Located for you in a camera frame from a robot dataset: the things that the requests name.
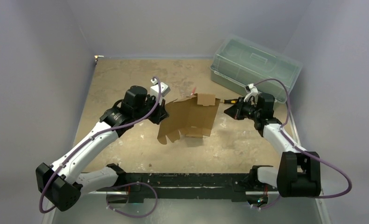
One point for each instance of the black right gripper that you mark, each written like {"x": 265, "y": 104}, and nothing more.
{"x": 242, "y": 109}

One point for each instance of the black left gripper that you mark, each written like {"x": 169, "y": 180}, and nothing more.
{"x": 161, "y": 114}

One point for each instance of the brown cardboard box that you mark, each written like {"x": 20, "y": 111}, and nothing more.
{"x": 191, "y": 116}

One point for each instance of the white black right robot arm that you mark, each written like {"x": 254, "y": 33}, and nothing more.
{"x": 298, "y": 174}

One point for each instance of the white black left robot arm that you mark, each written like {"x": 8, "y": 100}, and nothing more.
{"x": 63, "y": 182}

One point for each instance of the clear plastic storage box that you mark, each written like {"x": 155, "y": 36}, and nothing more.
{"x": 239, "y": 62}

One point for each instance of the yellow black screwdriver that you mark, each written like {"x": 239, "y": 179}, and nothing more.
{"x": 229, "y": 101}

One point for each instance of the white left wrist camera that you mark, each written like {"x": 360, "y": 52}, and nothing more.
{"x": 163, "y": 89}

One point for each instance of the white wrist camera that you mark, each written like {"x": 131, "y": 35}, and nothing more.
{"x": 163, "y": 89}
{"x": 251, "y": 91}

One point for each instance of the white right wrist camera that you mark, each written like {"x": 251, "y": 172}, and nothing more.
{"x": 251, "y": 91}

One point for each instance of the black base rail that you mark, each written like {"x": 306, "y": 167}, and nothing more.
{"x": 236, "y": 187}

